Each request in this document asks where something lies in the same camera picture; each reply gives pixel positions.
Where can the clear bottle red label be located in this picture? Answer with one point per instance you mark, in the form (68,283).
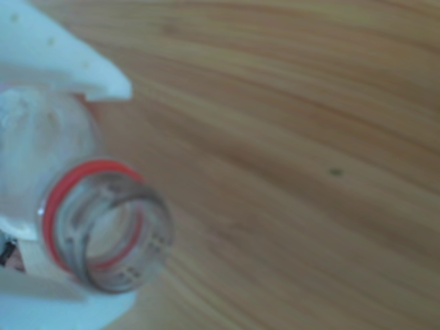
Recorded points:
(51,144)

